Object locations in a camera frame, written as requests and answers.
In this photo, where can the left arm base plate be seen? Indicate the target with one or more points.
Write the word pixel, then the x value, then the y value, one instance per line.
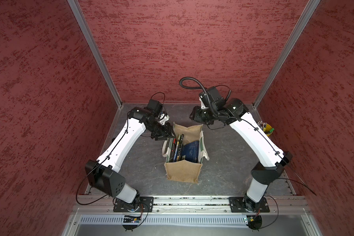
pixel 141 204

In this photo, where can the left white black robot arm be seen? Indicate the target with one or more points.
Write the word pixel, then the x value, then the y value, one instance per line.
pixel 103 173

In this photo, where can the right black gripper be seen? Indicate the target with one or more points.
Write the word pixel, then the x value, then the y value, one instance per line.
pixel 196 116

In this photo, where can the left aluminium corner post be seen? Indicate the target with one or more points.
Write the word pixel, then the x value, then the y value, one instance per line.
pixel 79 16

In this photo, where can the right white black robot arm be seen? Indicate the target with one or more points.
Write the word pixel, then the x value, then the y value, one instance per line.
pixel 272 159

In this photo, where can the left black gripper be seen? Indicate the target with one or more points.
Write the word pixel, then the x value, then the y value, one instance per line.
pixel 166 133

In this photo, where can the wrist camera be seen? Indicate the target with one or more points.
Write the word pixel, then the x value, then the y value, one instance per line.
pixel 216 99
pixel 155 107

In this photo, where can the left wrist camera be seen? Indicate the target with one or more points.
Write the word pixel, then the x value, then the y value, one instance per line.
pixel 155 107

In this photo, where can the aluminium corner post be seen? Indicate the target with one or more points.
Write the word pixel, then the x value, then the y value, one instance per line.
pixel 303 20
pixel 79 16

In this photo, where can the right aluminium corner post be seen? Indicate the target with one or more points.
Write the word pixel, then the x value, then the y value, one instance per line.
pixel 303 20

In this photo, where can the aluminium front rail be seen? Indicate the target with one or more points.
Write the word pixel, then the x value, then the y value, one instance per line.
pixel 284 205

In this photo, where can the pink red book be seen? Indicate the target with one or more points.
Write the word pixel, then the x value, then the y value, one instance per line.
pixel 171 150

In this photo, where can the green burlap canvas bag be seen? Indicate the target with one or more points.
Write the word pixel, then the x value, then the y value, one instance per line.
pixel 184 171

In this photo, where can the yellow pen cup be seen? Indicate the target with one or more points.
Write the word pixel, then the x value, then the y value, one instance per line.
pixel 265 127

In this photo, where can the black book yellow characters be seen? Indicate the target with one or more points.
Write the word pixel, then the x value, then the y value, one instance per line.
pixel 180 148

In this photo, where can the Animal Farm blue book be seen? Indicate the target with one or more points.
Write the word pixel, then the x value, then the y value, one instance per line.
pixel 177 148

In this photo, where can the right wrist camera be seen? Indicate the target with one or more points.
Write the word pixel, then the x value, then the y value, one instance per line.
pixel 216 99

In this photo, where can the dark blue book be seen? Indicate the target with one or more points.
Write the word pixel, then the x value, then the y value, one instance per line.
pixel 190 152

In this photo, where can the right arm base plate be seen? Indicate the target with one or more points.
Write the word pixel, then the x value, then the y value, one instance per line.
pixel 246 205

